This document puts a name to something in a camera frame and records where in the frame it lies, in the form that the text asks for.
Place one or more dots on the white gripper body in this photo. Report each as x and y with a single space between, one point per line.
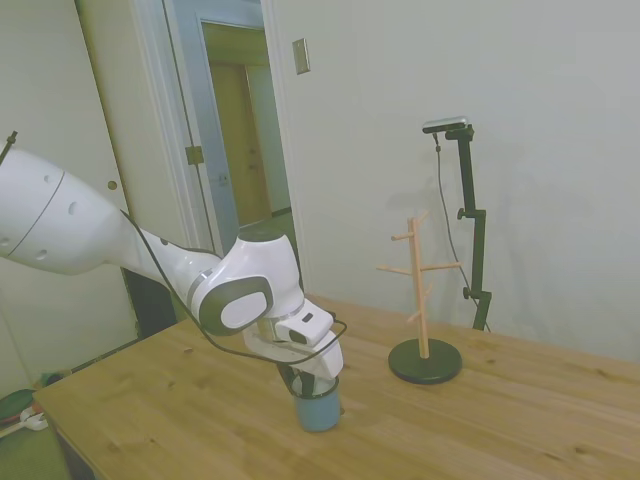
327 362

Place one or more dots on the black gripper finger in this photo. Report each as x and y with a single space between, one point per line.
307 387
287 378

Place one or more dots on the blue enamel mug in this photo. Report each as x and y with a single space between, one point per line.
317 412

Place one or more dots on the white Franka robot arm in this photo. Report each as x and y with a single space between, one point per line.
60 220

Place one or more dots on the wooden mug tree black base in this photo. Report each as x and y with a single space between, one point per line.
425 367

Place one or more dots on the black box on floor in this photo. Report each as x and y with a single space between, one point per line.
150 310

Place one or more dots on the wooden hallway door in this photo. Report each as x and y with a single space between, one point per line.
240 145

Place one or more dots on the grey open door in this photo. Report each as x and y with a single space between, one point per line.
212 150

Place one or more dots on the brass door hinge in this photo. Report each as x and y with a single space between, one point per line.
194 154

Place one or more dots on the white object on floor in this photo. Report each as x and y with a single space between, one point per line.
34 421

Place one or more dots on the brass door knob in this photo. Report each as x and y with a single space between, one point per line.
113 185

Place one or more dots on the green object on floor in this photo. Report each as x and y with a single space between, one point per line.
12 402

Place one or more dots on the white closet door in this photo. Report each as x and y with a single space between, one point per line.
55 90

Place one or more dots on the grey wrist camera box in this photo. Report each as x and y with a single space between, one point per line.
305 325

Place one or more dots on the black camera stand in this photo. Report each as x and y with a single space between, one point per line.
477 240

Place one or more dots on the grey camera on stand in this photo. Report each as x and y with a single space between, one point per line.
446 124

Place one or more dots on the metal wall switch plate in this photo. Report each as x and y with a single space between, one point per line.
301 56

